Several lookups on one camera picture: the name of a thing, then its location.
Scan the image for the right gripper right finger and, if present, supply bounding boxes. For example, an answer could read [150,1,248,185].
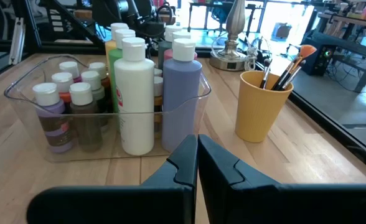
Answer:
[199,134,279,224]

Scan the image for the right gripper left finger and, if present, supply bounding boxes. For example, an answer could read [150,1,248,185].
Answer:
[141,134,199,224]

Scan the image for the large yellow paint bottle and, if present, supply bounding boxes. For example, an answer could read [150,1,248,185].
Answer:
[104,22,129,68]

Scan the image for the large teal paint bottle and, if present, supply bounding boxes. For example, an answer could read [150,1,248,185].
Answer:
[157,24,184,69]

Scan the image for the large pink paint bottle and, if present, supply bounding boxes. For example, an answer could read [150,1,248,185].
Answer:
[163,30,199,62]

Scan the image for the large green paint bottle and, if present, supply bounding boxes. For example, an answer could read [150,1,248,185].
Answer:
[108,29,136,114]

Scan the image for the small yellow paint bottle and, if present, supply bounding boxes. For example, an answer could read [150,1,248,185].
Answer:
[153,76,164,138]

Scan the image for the large blue paint bottle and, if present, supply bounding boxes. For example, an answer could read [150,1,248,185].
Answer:
[161,38,204,153]

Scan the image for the orange plastic cup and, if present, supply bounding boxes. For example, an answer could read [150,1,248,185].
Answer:
[235,70,294,144]

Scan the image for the large white paint bottle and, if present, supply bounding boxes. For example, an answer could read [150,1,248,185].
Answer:
[113,37,156,156]

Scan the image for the small dark brown paint bottle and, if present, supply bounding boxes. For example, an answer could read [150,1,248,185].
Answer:
[69,82,103,153]

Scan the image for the black handled paintbrush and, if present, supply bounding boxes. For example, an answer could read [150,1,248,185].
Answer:
[281,60,307,91]
[263,65,273,90]
[260,58,271,90]

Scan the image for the small purple paint bottle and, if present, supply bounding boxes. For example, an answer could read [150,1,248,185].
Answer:
[32,82,75,154]

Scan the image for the clear plastic bin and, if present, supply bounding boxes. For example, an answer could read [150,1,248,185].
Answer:
[4,54,212,163]

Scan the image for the fan brush orange bristles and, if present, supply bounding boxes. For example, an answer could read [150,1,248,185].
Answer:
[271,44,317,91]

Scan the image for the white shade table lamp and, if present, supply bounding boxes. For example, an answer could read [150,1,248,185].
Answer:
[209,0,251,72]

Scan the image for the white pole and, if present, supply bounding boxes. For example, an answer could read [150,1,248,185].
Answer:
[7,17,26,65]

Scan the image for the brown cardboard box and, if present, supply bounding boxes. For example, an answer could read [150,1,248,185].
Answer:
[271,22,293,40]

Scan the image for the black box with LED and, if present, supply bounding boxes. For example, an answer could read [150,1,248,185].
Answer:
[301,45,337,77]

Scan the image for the dark background workbench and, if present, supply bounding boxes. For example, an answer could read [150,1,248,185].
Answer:
[304,12,366,94]

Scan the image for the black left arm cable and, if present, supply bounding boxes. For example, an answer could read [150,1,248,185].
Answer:
[156,3,175,27]

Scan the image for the clear lamp cord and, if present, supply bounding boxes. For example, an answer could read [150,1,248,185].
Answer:
[210,32,266,72]

